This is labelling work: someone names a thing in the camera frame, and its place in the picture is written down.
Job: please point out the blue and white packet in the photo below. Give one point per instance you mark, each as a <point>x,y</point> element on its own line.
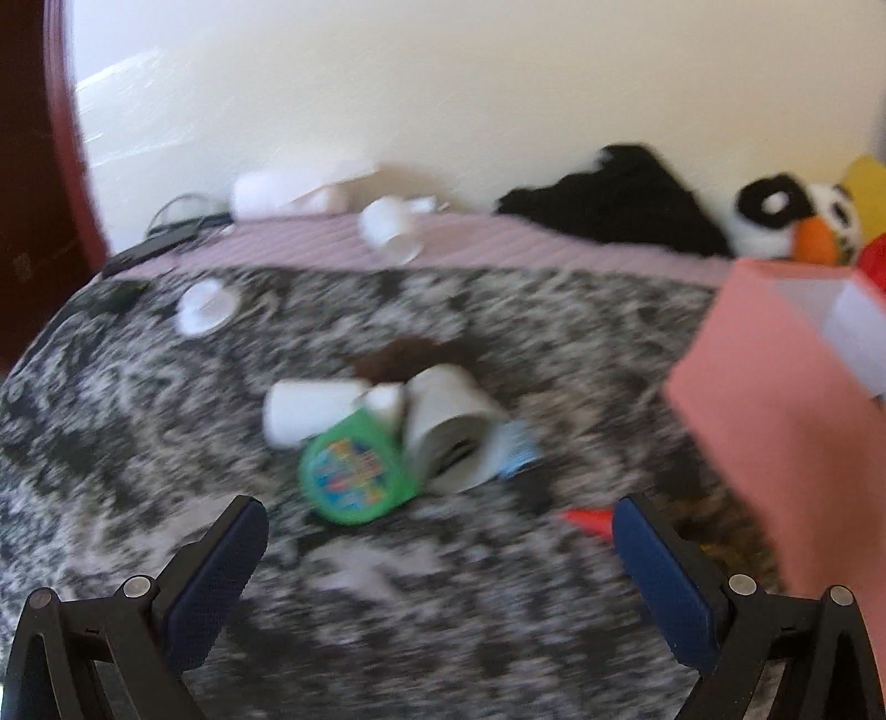
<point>516,450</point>

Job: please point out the yellow plush toy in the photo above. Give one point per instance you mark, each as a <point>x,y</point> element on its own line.
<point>869,187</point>

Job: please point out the white tissue pack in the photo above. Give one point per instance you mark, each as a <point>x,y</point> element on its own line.
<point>297,187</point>

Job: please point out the grey patterned blanket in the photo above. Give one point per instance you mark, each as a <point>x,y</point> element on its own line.
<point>387,554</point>

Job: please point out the green round container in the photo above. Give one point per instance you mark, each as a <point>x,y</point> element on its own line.
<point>353,474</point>

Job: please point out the red plush toy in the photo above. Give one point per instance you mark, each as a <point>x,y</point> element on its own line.
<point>873,259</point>

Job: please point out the black flat device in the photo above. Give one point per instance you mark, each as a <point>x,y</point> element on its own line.
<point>149,249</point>

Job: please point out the pink cardboard box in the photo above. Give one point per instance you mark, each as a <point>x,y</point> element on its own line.
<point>761,429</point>

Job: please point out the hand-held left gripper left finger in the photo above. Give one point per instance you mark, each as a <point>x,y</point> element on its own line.
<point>207,588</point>

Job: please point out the white toilet paper roll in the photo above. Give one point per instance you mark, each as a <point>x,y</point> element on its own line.
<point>450,429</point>

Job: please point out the red small object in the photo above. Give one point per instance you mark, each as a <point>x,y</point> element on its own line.
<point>588,519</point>

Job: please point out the pink quilted bedsheet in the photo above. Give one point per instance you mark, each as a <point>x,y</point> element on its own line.
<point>484,239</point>

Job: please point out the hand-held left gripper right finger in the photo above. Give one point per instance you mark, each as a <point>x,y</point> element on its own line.
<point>668,588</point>

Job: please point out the dark wooden door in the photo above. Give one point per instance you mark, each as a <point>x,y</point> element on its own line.
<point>34,173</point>

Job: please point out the black cloth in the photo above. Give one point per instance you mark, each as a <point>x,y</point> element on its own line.
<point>623,201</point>

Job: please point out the small white bottle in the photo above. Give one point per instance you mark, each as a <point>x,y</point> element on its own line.
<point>384,405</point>

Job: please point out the panda plush toy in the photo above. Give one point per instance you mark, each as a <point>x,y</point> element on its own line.
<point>796,218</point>

